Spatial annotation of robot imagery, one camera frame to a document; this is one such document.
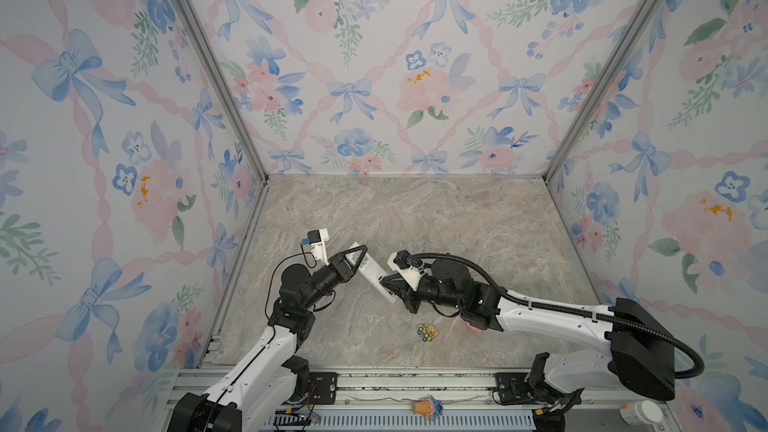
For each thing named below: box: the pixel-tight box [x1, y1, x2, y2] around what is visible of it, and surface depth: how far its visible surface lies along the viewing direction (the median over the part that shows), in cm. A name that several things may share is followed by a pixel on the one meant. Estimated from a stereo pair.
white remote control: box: [346, 250, 399, 305], surface depth 75 cm
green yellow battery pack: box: [417, 324, 438, 343], surface depth 83 cm
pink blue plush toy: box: [412, 395, 443, 420], surface depth 71 cm
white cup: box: [619, 399, 663, 425], surface depth 67 cm
